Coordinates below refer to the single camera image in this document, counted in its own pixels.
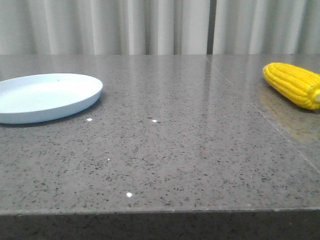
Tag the light blue round plate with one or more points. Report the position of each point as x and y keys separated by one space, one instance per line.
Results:
x=45 y=97

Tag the yellow corn cob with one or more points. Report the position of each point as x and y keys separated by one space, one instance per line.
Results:
x=299 y=85

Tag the white pleated curtain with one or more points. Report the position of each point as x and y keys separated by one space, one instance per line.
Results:
x=159 y=27

